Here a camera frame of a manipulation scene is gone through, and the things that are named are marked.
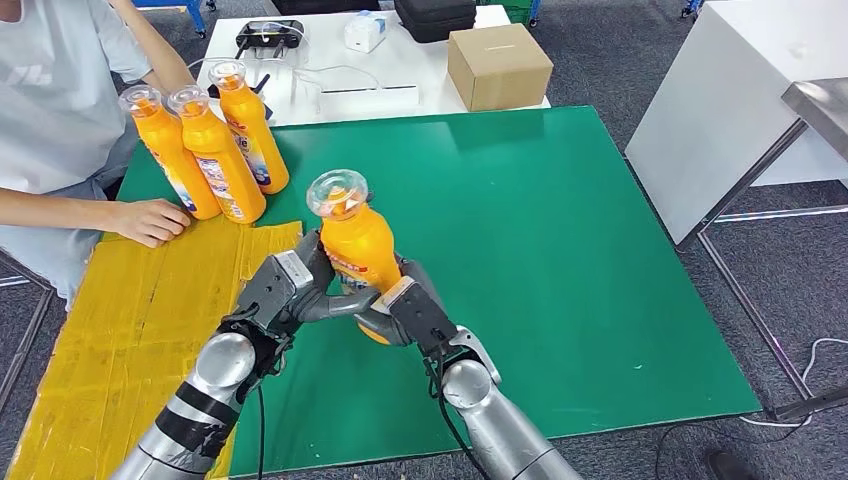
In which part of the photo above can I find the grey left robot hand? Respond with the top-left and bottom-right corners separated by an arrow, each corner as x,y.
284,228 -> 383,326

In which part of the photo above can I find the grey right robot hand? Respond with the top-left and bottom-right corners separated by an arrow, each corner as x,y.
354,254 -> 449,349

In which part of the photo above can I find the person's right hand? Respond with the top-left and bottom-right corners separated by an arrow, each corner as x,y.
109,198 -> 192,250

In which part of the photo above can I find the orange bottle clear cap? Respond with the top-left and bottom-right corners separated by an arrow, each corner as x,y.
305,168 -> 403,346
166,84 -> 268,225
207,59 -> 291,196
117,84 -> 223,222

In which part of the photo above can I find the yellow taped cardboard sheet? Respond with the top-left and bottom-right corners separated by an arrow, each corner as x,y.
6,215 -> 304,480

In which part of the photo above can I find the person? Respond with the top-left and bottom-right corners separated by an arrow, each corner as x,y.
0,0 -> 197,313

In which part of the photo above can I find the dark blue tablet case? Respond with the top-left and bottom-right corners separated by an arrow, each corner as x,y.
253,74 -> 274,122

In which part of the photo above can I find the long white box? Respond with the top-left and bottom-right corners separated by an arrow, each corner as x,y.
318,84 -> 421,119

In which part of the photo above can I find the white table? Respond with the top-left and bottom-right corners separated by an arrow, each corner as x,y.
195,5 -> 552,128

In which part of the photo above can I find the small white box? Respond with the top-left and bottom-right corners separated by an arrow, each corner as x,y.
343,11 -> 388,55

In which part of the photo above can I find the black carry case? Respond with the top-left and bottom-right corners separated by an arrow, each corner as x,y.
271,0 -> 382,16
393,0 -> 478,45

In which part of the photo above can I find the brown cardboard box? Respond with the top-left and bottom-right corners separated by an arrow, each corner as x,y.
447,23 -> 555,113

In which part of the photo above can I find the green crate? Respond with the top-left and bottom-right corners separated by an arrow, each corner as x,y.
476,0 -> 542,29

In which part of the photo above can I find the black floor object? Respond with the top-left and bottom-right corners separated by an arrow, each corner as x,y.
704,450 -> 757,480

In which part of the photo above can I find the white cabinet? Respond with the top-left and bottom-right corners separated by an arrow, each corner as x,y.
624,0 -> 848,248

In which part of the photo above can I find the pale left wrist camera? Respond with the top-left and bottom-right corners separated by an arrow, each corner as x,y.
235,250 -> 316,333

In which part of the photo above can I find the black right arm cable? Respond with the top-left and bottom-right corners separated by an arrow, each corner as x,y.
427,354 -> 495,480

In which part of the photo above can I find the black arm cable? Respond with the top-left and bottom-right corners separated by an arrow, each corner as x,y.
427,354 -> 495,480
254,384 -> 267,480

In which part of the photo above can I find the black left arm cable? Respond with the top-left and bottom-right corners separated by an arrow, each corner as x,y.
254,384 -> 267,480

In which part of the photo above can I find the metal chair frame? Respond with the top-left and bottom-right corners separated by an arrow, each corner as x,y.
0,248 -> 58,412

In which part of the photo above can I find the blue metal frame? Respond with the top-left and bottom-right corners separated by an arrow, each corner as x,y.
132,0 -> 219,36

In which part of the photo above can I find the white floor cable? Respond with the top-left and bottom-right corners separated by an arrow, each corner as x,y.
738,337 -> 848,431

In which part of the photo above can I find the metal table black frame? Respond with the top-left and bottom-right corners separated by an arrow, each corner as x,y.
675,79 -> 848,425

